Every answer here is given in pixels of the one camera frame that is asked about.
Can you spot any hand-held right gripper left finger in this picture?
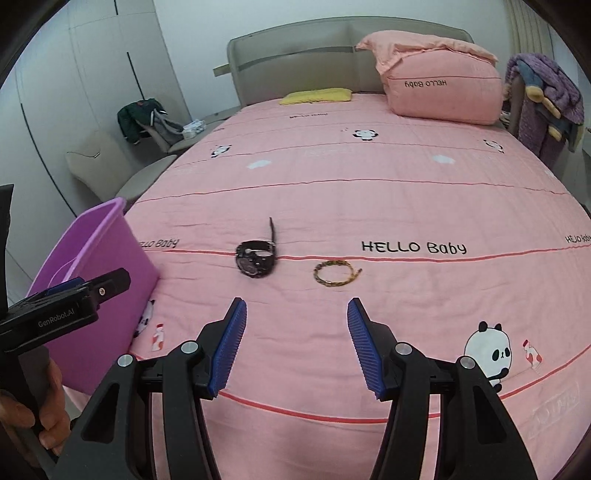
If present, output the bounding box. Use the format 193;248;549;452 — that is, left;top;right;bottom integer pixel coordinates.
44;298;247;480

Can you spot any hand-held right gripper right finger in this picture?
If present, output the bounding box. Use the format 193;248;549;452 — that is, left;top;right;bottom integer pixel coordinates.
347;298;539;480

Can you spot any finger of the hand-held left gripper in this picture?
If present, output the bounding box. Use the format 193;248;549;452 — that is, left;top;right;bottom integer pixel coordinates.
85;268;131;305
46;278;86;296

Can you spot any purple plastic basin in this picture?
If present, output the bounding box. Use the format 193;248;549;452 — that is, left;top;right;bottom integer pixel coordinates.
25;198;160;396

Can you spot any brown yellow beaded bracelet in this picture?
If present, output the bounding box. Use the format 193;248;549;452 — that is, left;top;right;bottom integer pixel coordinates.
312;259;363;289

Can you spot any black wristwatch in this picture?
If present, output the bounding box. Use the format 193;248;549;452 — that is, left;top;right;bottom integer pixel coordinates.
235;217;279;279

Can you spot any person's left hand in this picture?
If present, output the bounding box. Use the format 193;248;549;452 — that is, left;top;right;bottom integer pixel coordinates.
0;359;71;433

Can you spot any beige chair with clothes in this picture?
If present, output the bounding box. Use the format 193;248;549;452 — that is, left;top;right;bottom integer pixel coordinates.
134;111;204;155

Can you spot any pink printed bed sheet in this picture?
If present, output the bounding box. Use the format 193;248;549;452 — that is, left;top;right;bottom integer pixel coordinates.
62;91;591;480

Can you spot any dark green jacket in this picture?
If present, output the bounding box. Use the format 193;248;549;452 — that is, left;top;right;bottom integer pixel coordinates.
117;98;163;145

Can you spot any grey garment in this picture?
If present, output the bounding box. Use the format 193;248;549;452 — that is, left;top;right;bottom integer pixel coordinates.
148;110;186;140

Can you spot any white wardrobe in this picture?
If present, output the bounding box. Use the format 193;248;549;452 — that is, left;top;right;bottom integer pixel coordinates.
0;0;192;222

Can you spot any yellow pillow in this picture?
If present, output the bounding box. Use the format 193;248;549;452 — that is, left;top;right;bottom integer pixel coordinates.
279;88;354;106

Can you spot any folded pink quilt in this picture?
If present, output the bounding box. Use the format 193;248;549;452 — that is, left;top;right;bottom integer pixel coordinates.
355;31;504;126

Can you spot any beige padded headboard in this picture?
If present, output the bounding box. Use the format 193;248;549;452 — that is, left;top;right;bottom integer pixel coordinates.
213;16;476;110

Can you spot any blue yellow plush toy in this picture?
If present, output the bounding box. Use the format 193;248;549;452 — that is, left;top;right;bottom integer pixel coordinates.
517;60;579;140

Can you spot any purple knitted blanket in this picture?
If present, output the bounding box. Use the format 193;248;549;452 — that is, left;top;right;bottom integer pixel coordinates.
505;53;585;163

